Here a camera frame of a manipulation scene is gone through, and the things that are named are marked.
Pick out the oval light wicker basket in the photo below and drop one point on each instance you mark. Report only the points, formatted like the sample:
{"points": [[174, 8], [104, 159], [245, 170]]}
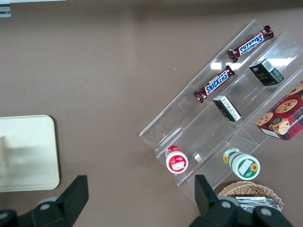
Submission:
{"points": [[243, 189]]}

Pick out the clear acrylic step display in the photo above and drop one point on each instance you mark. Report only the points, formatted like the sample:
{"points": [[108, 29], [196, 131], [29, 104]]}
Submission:
{"points": [[189, 132]]}

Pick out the beige rectangular tray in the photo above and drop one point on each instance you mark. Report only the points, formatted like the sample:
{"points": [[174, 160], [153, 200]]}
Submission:
{"points": [[33, 153]]}

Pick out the small black box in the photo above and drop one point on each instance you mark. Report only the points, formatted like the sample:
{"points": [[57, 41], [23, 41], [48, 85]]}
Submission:
{"points": [[227, 109], [266, 72]]}

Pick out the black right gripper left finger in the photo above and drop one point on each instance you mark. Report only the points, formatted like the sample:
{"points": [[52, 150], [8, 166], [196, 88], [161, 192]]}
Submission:
{"points": [[71, 198]]}

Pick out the green lid white cup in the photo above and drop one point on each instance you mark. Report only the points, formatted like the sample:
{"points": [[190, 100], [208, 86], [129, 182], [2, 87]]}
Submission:
{"points": [[243, 165]]}

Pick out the red lid white cup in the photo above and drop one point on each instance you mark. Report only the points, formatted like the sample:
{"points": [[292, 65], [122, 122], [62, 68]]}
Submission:
{"points": [[176, 162]]}

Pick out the small grey white box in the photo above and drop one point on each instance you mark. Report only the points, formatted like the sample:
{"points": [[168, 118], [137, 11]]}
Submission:
{"points": [[5, 10]]}

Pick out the red plaid cookie box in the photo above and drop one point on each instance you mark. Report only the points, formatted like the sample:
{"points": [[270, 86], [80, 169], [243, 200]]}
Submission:
{"points": [[286, 118]]}

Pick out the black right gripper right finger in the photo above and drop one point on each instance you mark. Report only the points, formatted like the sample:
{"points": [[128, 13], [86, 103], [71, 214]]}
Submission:
{"points": [[210, 205]]}

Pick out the Snickers chocolate bar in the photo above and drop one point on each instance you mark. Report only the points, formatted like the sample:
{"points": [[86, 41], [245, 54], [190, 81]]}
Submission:
{"points": [[214, 86], [251, 44]]}

